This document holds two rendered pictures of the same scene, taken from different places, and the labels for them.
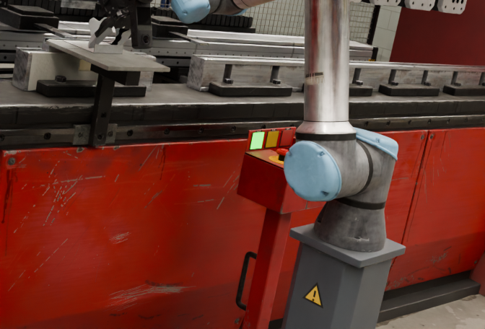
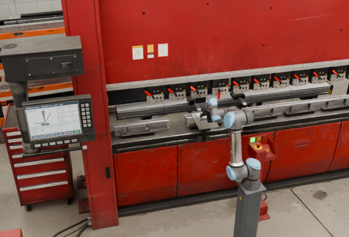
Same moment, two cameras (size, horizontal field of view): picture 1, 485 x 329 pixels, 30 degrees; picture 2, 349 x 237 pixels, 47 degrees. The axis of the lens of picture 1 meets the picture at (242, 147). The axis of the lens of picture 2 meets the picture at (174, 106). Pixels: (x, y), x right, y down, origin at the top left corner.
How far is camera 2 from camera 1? 1.96 m
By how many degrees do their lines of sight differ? 33
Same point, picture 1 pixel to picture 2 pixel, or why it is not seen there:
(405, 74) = (334, 102)
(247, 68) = (260, 110)
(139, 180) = (219, 147)
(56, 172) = (193, 148)
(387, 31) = not seen: outside the picture
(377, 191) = (253, 176)
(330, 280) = (242, 196)
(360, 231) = (249, 185)
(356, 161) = (242, 171)
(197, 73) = not seen: hidden behind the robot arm
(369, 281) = (253, 197)
